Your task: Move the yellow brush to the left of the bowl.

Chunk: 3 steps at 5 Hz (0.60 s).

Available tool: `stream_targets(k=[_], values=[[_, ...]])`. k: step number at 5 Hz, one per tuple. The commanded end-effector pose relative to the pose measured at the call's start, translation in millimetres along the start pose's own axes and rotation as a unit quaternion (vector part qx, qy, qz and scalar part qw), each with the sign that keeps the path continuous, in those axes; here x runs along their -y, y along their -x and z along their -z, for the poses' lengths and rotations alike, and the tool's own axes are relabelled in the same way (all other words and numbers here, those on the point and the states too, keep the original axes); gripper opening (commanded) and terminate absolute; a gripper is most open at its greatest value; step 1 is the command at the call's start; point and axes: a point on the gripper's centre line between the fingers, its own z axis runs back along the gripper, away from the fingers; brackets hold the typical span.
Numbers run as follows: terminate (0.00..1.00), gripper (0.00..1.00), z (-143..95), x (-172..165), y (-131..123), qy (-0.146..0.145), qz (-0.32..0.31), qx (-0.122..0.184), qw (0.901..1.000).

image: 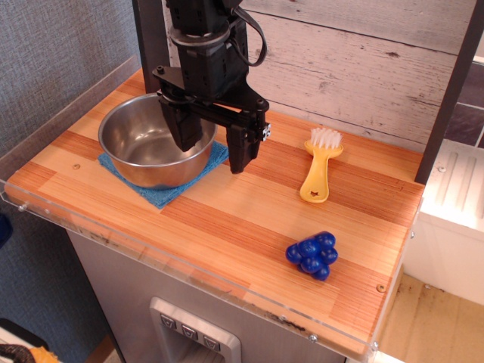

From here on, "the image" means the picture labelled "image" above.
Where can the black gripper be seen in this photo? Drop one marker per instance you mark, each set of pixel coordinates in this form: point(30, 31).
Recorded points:
point(211, 83)

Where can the yellow brush with white bristles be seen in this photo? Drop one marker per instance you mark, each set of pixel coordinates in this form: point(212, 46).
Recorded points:
point(323, 145)

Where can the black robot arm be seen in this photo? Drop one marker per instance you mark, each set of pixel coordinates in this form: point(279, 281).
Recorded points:
point(199, 16)

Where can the stainless steel bowl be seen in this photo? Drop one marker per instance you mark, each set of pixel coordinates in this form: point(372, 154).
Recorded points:
point(138, 142)

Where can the blue folded cloth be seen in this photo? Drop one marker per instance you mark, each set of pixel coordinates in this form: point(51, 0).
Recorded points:
point(161, 197)

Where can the clear acrylic edge guard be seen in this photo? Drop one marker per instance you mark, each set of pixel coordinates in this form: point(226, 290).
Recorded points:
point(228, 234)

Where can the blue plastic grape bunch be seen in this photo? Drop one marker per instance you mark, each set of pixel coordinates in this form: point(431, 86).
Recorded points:
point(314, 255)

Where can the grey toy fridge cabinet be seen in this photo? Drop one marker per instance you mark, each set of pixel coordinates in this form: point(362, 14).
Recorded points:
point(124, 288)

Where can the silver dispenser button panel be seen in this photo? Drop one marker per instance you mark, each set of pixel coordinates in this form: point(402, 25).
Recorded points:
point(185, 337)

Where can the white toy sink drainer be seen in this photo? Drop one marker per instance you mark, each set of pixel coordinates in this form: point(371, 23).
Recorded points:
point(445, 248)

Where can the orange yellow object bottom left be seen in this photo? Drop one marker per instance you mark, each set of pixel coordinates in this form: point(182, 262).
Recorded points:
point(21, 354)

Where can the dark left frame post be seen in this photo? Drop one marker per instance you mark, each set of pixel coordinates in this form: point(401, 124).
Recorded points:
point(152, 39)

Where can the dark frame post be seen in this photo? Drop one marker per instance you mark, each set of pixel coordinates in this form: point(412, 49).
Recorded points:
point(152, 39)
point(456, 83)

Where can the dark right frame post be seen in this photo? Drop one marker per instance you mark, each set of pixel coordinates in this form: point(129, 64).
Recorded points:
point(456, 83)

